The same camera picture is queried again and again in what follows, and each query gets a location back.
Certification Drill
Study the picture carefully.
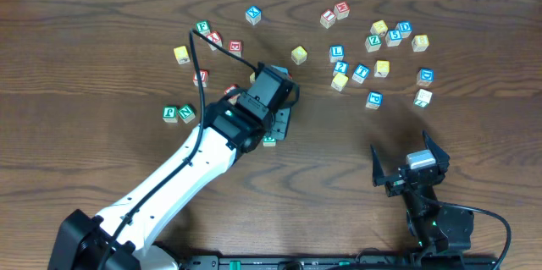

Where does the red E block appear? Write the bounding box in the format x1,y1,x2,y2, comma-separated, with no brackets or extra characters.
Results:
229,40,243,58

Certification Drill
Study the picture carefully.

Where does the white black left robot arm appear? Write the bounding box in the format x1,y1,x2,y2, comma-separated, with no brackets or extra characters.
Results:
48,92,293,269

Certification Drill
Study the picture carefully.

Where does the blue 2 block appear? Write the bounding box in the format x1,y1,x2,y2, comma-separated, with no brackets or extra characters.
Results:
333,61,349,76

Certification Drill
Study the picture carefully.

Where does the red I block far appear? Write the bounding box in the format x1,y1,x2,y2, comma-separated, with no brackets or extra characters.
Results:
320,9,336,29

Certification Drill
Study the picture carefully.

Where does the yellow B-side block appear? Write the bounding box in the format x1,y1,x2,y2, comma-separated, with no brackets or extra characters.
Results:
412,35,430,52

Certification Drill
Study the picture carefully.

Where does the yellow block far left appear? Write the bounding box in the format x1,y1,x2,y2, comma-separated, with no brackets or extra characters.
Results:
174,46,190,64

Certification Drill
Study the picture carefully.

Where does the red block far right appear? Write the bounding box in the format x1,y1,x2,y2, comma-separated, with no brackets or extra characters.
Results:
334,1,351,20

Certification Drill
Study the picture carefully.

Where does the red X block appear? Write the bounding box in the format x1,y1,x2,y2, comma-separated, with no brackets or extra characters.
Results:
206,31,223,51

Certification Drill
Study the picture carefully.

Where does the blue L block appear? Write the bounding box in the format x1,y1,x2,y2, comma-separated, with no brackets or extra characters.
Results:
329,45,345,63

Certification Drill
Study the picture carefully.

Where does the green N block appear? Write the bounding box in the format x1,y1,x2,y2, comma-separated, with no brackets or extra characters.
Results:
178,104,196,124

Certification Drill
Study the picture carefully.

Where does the green B block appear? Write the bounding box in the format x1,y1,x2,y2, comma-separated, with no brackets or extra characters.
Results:
263,136,277,146

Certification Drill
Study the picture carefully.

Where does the yellow hammer block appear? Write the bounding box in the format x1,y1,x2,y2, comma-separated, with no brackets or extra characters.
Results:
374,60,390,78

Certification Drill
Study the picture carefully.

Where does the blue D block near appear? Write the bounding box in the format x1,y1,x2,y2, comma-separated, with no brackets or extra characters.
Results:
417,69,434,87

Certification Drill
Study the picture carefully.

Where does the blue P block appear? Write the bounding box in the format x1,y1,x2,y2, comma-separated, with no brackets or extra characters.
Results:
366,91,383,109

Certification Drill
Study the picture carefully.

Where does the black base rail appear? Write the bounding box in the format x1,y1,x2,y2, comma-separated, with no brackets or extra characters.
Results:
171,251,499,270

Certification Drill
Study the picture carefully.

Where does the green 7 block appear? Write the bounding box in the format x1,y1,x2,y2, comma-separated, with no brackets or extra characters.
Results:
413,89,433,107

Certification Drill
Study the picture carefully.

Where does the blue X block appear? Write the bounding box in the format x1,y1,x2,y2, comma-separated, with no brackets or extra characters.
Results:
245,6,262,25

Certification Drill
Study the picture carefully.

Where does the green F block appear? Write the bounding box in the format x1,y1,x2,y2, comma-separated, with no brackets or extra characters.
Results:
196,20,211,36

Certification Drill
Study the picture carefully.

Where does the yellow block by Z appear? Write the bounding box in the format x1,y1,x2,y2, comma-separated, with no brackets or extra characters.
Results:
370,20,389,37

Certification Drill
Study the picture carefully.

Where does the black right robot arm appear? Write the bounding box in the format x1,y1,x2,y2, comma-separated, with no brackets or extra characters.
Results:
371,132,474,256

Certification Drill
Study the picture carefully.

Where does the blue D block far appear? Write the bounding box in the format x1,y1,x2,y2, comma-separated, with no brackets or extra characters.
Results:
395,21,412,39

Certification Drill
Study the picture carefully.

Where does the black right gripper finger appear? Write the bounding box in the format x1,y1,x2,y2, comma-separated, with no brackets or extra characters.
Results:
370,145,401,187
422,130,451,173

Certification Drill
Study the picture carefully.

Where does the blue d block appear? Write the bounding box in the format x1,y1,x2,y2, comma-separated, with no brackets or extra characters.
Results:
395,21,412,39
417,69,434,87

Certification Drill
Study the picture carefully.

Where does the yellow block by 2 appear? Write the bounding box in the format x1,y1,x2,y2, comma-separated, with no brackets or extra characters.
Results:
331,73,349,91

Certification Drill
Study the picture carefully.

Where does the red A block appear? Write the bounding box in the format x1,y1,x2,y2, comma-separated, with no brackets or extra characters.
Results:
224,84,240,105

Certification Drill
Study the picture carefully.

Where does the blue T block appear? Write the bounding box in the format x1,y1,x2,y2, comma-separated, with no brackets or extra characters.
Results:
352,64,370,84

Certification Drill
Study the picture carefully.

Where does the red U block left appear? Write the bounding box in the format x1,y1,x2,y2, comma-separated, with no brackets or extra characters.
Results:
193,69,209,88

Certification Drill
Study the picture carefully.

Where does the blue 5 block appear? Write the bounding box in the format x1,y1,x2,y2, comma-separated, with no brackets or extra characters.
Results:
385,30,402,47

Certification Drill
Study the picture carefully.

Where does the green Z block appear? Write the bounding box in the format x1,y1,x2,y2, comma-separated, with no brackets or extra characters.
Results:
365,35,382,52

